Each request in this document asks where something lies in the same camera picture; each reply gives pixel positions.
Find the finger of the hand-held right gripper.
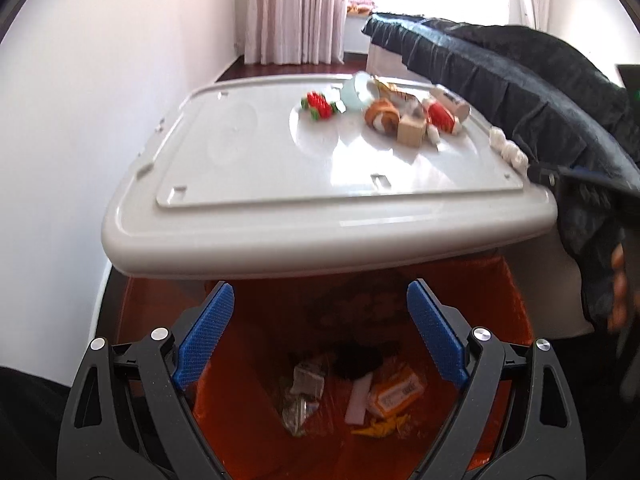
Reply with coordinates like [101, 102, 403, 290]
[528, 161, 640, 197]

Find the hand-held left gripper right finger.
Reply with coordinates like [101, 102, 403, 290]
[406, 278, 587, 480]

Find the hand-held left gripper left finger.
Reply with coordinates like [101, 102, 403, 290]
[57, 281, 236, 480]

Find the orange trash bin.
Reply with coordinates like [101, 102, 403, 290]
[107, 252, 533, 480]

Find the person's right hand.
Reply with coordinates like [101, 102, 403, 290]
[609, 244, 632, 334]

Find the orange packet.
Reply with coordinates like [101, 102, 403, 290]
[366, 364, 426, 418]

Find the white lumpy toy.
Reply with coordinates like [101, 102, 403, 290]
[489, 127, 529, 168]

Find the white paper strip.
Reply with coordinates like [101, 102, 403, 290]
[344, 372, 374, 426]

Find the grey crumpled wrapper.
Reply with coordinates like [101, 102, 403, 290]
[291, 360, 326, 401]

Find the yellow paper scrap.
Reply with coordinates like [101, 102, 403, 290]
[350, 412, 411, 438]

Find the clear crumpled wrapper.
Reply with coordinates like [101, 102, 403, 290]
[281, 392, 321, 436]

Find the red and white toy carton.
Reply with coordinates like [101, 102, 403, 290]
[424, 101, 461, 134]

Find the wooden block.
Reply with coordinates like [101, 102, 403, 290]
[396, 115, 427, 147]

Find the white plastic box lid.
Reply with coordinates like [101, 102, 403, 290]
[100, 74, 559, 281]

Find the yellow snack wrapper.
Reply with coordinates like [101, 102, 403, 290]
[371, 75, 426, 111]

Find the toy bread roll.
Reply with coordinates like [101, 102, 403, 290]
[364, 99, 401, 133]

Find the light blue cup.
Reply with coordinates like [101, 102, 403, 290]
[340, 72, 377, 112]

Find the red and green toy block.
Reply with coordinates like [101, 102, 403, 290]
[300, 91, 347, 122]

